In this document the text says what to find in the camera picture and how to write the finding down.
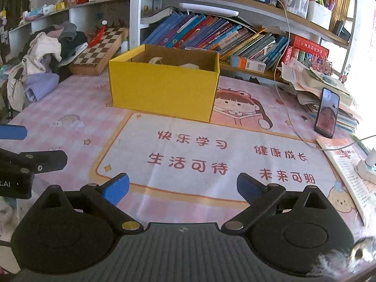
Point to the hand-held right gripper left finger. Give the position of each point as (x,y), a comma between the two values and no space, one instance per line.
(117,188)

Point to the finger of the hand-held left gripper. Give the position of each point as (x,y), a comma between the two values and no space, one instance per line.
(13,132)
(50,160)

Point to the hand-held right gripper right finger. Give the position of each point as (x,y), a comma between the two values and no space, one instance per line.
(248,189)

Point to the yellow cardboard box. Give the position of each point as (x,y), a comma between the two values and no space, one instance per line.
(161,94)

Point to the clear packing tape roll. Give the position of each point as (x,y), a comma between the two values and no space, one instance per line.
(155,60)

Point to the white wristwatch with cushion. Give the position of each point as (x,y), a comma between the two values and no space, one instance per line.
(189,66)

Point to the pink checked printed tablecloth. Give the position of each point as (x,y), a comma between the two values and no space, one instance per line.
(82,164)

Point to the lavender garment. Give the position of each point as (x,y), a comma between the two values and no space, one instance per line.
(41,86)

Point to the pile of clothes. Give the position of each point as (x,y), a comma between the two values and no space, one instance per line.
(44,48)

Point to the pink white workbook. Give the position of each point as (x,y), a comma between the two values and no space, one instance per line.
(346,170)

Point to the dark garment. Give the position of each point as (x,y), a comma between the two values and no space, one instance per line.
(72,45)

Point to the black standing smartphone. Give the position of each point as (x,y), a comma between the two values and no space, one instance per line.
(326,114)

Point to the wooden chessboard box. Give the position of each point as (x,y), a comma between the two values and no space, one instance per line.
(97,53)

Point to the grey garment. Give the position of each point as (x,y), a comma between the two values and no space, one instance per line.
(67,28)

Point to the white power strip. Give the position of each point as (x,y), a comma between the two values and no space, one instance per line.
(367,172)

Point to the stack of books and papers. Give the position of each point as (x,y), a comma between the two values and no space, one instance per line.
(308,82)

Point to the orange white carton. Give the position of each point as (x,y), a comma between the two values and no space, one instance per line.
(248,64)

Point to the white plug adapter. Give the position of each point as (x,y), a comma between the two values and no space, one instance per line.
(371,157)

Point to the red tassel ornament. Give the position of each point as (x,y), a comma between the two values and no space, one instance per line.
(98,36)

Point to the small yellow box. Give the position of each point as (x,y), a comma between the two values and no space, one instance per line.
(61,6)

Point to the red book box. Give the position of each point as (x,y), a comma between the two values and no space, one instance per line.
(308,47)

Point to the row of colourful books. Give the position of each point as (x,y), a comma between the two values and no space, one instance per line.
(211,32)

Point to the white bookshelf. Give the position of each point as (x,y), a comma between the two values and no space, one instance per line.
(135,20)

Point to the small black box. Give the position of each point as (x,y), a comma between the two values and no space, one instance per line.
(339,30)

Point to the white pen holder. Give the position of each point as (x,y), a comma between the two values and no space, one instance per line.
(318,14)

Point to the clear pen holder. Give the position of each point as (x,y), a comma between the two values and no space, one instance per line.
(296,4)

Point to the row of yellow books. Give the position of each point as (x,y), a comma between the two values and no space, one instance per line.
(340,3)

